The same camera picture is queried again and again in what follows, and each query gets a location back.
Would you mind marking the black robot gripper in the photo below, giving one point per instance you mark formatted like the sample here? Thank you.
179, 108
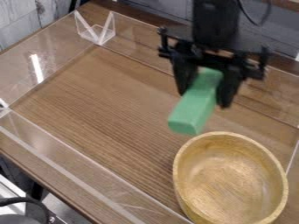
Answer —
241, 59

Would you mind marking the green rectangular block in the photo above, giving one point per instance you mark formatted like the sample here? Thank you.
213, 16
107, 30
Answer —
194, 108

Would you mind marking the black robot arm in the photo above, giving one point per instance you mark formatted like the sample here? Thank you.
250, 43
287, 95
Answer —
213, 43

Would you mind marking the brown wooden bowl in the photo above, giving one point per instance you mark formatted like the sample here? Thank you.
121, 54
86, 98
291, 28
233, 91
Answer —
229, 180

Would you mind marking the clear acrylic corner bracket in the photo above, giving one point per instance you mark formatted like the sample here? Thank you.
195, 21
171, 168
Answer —
95, 33

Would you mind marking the clear acrylic front wall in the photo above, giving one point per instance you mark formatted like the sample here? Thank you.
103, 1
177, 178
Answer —
103, 196

